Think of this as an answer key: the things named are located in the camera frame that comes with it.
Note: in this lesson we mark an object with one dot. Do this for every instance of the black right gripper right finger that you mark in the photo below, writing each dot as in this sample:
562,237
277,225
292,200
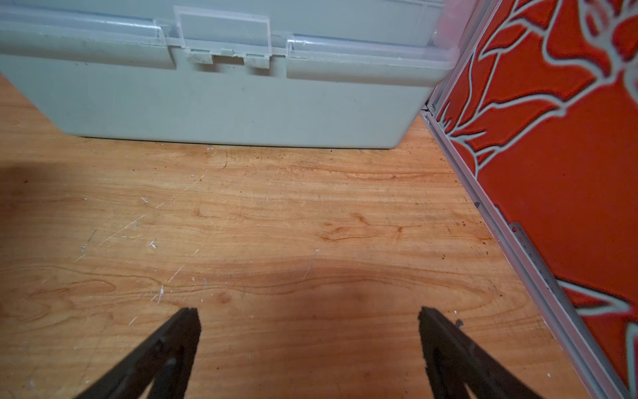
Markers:
457,367

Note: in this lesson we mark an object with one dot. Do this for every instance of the grey lidded storage box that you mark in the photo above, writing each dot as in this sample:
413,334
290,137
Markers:
327,74

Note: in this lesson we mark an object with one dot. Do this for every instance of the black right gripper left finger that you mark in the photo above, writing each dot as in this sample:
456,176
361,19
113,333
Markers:
160,366

